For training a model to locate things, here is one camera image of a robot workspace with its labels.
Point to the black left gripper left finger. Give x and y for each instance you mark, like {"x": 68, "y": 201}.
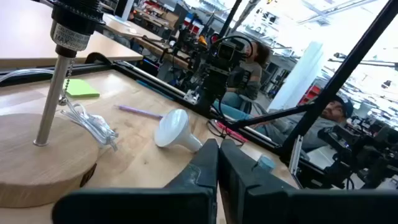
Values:
{"x": 186, "y": 205}

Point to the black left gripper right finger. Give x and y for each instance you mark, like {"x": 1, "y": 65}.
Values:
{"x": 264, "y": 205}

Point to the white lightbulb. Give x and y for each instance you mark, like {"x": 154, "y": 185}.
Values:
{"x": 174, "y": 127}

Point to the wooden base lamp with socket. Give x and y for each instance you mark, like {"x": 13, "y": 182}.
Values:
{"x": 46, "y": 168}

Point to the neighbouring black robot arm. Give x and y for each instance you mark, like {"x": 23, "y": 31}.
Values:
{"x": 357, "y": 152}

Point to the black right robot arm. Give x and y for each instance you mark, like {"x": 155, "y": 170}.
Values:
{"x": 214, "y": 90}

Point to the person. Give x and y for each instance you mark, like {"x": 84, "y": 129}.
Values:
{"x": 253, "y": 77}
{"x": 314, "y": 130}

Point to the small blue jar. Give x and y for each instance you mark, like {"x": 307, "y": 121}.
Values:
{"x": 265, "y": 162}

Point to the gray office chair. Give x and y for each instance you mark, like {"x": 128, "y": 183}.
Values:
{"x": 248, "y": 105}

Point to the black safety glasses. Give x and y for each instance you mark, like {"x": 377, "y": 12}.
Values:
{"x": 217, "y": 130}

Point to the blue pen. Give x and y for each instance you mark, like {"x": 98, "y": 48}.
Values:
{"x": 155, "y": 89}

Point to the red pen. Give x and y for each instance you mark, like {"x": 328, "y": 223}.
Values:
{"x": 231, "y": 133}

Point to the white column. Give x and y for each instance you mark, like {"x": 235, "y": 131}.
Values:
{"x": 298, "y": 77}

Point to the purple pen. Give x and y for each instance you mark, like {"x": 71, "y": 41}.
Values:
{"x": 140, "y": 111}

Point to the red shelf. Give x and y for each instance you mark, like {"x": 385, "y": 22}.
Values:
{"x": 311, "y": 93}

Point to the background wooden table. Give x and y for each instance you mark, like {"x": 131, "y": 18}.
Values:
{"x": 124, "y": 29}

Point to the green sticky note pad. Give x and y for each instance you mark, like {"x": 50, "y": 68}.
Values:
{"x": 79, "y": 88}

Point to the light wood desk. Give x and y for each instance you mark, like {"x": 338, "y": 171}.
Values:
{"x": 25, "y": 37}

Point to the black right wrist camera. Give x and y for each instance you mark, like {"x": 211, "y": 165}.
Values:
{"x": 227, "y": 51}

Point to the silver frame bracket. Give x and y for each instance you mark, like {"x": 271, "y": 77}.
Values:
{"x": 295, "y": 155}

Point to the black aluminium table frame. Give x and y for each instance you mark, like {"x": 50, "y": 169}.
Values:
{"x": 342, "y": 71}

